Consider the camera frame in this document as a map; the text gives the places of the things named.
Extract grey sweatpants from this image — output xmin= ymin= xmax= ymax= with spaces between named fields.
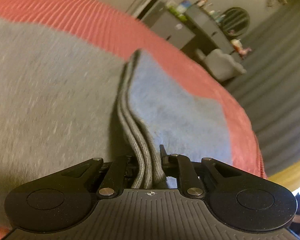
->
xmin=0 ymin=18 xmax=233 ymax=227

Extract pink ribbed bed blanket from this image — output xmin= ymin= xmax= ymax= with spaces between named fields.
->
xmin=0 ymin=0 xmax=268 ymax=240

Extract grey drawer cabinet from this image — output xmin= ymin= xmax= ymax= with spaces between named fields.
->
xmin=142 ymin=2 xmax=195 ymax=50

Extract pink plush toy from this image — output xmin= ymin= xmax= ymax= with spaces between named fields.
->
xmin=230 ymin=39 xmax=252 ymax=59

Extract round vanity mirror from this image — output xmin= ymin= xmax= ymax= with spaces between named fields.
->
xmin=220 ymin=7 xmax=250 ymax=38

